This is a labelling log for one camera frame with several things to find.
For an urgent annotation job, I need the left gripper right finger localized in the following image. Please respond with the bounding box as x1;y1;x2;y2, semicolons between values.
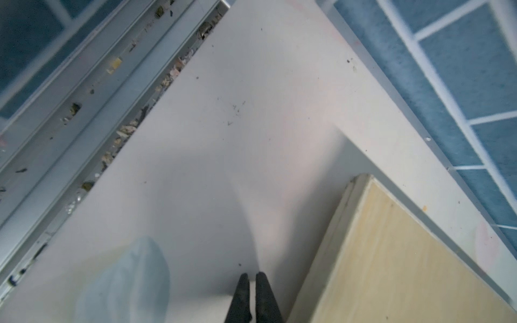
255;272;284;323

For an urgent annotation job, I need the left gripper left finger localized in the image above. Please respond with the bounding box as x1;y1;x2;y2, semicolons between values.
224;273;253;323

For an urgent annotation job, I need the plywood canvas board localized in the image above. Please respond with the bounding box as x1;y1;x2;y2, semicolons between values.
289;174;516;322

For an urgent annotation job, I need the aluminium left side rail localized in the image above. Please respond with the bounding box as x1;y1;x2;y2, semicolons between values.
1;1;232;300

